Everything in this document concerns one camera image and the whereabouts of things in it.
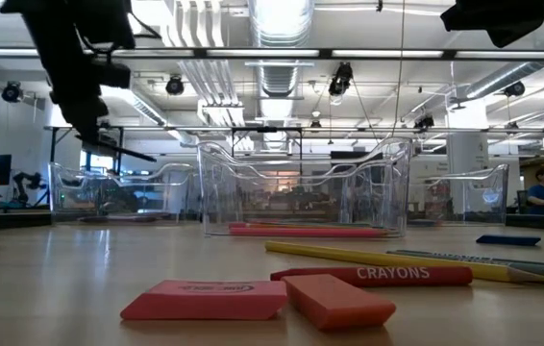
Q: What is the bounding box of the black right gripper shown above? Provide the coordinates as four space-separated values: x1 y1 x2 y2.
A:
439 0 544 50

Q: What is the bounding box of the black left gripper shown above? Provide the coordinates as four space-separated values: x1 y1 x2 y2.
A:
0 0 137 145

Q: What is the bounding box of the blue marker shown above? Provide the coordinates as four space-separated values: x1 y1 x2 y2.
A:
475 234 543 248

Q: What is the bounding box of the pink printed eraser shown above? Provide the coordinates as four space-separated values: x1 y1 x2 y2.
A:
119 279 288 322

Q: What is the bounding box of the grey-green pencil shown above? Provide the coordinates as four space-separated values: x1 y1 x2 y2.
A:
385 248 544 288

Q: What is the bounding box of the yellow pencil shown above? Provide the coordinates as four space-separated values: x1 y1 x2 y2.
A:
264 239 544 284

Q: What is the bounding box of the red crayon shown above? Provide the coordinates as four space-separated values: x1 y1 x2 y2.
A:
269 264 475 289

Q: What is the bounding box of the clear plastic bin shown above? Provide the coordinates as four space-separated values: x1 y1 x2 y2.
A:
408 162 510 227
196 136 413 239
47 161 201 226
204 158 364 223

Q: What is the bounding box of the orange eraser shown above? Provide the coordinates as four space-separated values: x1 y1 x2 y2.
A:
281 273 398 332

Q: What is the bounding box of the black metal workstation frame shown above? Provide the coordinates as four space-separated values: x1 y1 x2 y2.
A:
48 124 125 167

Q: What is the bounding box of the silver ventilation duct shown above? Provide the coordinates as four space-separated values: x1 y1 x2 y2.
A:
449 28 544 105
246 0 316 100

